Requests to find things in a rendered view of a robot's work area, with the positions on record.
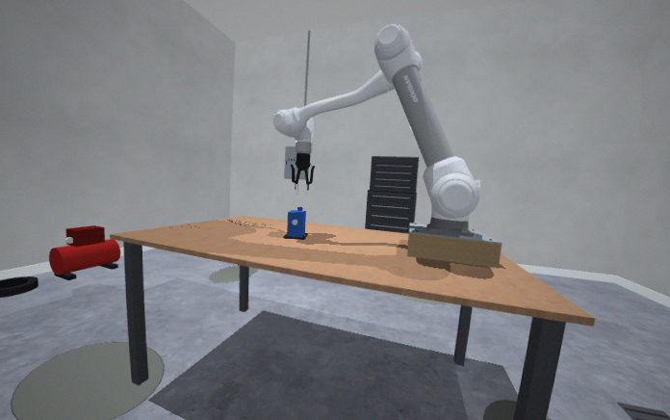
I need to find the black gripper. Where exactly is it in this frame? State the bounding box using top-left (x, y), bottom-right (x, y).
top-left (291, 153), bottom-right (315, 197)

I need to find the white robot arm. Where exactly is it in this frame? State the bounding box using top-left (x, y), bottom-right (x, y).
top-left (273, 24), bottom-right (479, 237)

